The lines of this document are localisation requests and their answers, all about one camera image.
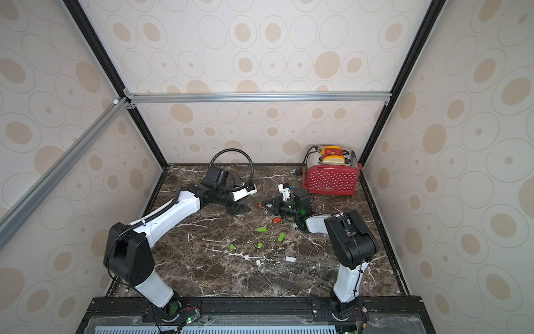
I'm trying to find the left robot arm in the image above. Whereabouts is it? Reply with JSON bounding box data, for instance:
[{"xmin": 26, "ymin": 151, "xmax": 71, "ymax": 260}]
[{"xmin": 104, "ymin": 165, "xmax": 257, "ymax": 322}]

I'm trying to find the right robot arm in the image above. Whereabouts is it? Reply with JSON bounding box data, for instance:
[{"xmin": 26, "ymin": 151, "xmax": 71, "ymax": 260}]
[{"xmin": 259, "ymin": 185, "xmax": 379, "ymax": 320}]

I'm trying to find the red polka dot toaster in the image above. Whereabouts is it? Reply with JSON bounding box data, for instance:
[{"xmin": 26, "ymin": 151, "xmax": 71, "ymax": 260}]
[{"xmin": 301, "ymin": 145, "xmax": 362, "ymax": 196}]

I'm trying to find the silver aluminium crossbar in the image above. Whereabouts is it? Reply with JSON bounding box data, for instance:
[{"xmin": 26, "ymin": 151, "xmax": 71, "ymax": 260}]
[{"xmin": 128, "ymin": 91, "xmax": 392, "ymax": 104}]

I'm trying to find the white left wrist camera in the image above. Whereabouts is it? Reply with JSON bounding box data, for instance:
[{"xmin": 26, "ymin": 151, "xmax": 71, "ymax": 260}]
[{"xmin": 232, "ymin": 184, "xmax": 257, "ymax": 202}]

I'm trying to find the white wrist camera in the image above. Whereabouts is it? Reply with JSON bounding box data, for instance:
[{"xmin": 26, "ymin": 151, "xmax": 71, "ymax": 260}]
[
  {"xmin": 278, "ymin": 183, "xmax": 293, "ymax": 202},
  {"xmin": 232, "ymin": 184, "xmax": 257, "ymax": 202}
]

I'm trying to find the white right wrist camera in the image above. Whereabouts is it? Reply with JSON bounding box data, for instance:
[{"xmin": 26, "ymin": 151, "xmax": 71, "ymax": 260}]
[{"xmin": 278, "ymin": 183, "xmax": 293, "ymax": 202}]

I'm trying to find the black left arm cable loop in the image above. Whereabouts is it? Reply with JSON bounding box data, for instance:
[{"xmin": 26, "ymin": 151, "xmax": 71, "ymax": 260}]
[{"xmin": 208, "ymin": 148, "xmax": 254, "ymax": 191}]

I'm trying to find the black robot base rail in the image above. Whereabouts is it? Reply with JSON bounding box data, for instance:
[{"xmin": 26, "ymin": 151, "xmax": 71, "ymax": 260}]
[{"xmin": 77, "ymin": 296, "xmax": 435, "ymax": 333}]

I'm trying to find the silver aluminium side rail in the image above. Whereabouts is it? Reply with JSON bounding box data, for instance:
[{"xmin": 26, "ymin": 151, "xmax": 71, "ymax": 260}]
[{"xmin": 1, "ymin": 97, "xmax": 128, "ymax": 247}]

